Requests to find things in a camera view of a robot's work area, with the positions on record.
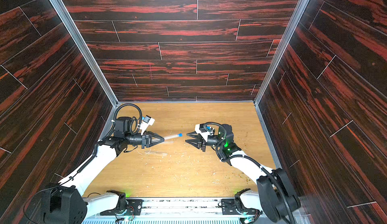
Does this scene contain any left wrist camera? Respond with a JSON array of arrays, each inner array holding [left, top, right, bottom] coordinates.
[[140, 115, 155, 135]]

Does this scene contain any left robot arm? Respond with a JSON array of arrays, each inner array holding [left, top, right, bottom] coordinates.
[[38, 103, 164, 224]]

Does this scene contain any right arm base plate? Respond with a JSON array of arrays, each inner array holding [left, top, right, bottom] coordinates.
[[218, 198, 263, 216]]

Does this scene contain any aluminium front rail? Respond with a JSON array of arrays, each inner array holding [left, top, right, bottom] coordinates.
[[67, 197, 271, 224]]

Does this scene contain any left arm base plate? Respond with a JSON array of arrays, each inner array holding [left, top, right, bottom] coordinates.
[[100, 198, 143, 217]]

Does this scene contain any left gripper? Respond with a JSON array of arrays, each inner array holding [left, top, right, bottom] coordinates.
[[124, 131, 163, 150]]

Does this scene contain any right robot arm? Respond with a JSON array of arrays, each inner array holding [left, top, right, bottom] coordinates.
[[186, 122, 301, 224]]

